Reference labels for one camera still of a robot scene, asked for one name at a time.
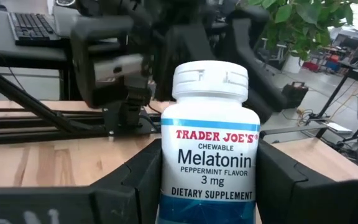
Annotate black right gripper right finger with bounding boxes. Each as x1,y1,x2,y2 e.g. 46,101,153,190
255,139,358,224

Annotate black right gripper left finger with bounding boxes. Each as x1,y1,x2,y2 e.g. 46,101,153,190
0,139,163,224

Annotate white melatonin supplement bottle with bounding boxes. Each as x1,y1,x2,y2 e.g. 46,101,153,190
155,60,261,224

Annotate white power strip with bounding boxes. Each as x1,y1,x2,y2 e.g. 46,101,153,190
324,122,354,134

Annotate black equipment case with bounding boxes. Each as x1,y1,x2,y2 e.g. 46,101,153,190
281,81,310,109

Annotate black computer desk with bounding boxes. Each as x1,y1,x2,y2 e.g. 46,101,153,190
0,7,71,101

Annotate leafy plant in white pot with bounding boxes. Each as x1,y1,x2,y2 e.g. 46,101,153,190
237,0,358,62

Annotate black keyboard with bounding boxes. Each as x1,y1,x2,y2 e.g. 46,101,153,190
7,11,62,47

